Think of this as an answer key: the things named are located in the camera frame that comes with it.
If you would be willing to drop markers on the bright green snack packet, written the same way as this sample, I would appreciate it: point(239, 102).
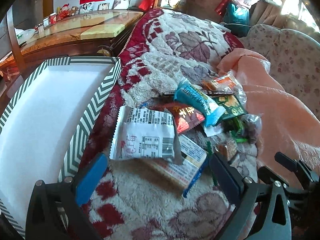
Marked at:
point(236, 129)

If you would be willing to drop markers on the wedding photo frame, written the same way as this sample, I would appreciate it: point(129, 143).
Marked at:
point(121, 4)

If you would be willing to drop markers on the santa figurine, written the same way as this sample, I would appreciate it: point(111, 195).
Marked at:
point(62, 12)

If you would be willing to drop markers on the brown wafer clear packet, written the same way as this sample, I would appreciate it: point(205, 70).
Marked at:
point(226, 149)

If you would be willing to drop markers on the wooden chair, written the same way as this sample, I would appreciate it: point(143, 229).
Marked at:
point(15, 37)

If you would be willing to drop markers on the clear bag of dates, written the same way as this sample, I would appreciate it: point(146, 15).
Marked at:
point(253, 127)

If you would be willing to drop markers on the red snack packet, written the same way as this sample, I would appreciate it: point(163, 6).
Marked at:
point(185, 117)

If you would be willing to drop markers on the orange cracker packet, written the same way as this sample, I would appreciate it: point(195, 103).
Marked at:
point(223, 82)

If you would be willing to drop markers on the peach pink blanket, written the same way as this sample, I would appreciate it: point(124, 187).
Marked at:
point(288, 126)

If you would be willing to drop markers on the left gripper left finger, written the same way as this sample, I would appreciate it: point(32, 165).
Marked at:
point(54, 210)

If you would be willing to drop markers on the red floral fleece blanket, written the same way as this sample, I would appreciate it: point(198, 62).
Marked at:
point(133, 200)

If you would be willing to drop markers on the wooden marble-top table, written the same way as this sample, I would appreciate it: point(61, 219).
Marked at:
point(86, 34)

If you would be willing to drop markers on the dark green cracker packet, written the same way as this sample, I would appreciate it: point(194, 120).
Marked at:
point(233, 107)

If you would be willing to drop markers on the green striped white box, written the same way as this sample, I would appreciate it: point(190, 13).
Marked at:
point(46, 125)

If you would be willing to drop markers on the blue milk sachima packet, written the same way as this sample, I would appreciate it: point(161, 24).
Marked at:
point(188, 94)

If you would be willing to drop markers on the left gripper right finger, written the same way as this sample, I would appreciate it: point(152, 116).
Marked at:
point(274, 220)

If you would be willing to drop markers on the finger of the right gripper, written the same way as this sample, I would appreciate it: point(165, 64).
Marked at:
point(305, 175)

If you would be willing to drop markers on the floral sofa back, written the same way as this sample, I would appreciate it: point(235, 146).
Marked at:
point(294, 58)

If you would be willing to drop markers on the teal bag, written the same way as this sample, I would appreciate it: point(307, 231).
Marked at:
point(236, 19)

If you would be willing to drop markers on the long white cracker pack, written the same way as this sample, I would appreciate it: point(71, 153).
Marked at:
point(184, 176)

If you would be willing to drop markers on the clear bag of nuts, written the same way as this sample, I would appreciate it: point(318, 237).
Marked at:
point(237, 89)

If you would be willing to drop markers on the white strawberry snack packet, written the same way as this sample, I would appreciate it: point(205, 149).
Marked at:
point(145, 133)

